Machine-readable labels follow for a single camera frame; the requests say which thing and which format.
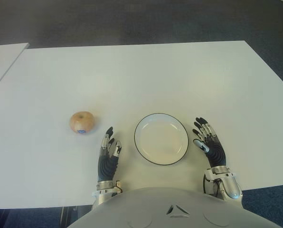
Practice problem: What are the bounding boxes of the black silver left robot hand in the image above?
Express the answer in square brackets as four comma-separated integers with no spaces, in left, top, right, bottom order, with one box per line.
[97,126,122,184]

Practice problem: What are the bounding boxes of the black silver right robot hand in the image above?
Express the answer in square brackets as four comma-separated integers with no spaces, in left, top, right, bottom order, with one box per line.
[192,117,227,169]

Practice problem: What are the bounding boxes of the yellow red apple with sticker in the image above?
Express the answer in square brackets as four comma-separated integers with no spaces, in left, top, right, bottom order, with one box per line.
[69,111,96,135]

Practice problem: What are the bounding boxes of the white plate with black rim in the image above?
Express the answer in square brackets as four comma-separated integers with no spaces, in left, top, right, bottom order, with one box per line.
[134,113,189,166]

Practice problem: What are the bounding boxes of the grey robot torso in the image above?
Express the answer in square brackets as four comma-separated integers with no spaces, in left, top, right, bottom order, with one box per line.
[66,187,283,228]

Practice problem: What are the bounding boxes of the white side table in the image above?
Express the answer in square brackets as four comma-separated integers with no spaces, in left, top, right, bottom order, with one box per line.
[0,42,29,95]

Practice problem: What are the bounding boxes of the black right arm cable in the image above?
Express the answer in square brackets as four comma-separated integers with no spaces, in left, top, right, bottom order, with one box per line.
[202,174,224,198]

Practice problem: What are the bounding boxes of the dark table leg frame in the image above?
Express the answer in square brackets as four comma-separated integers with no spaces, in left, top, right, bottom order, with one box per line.
[60,206,93,228]

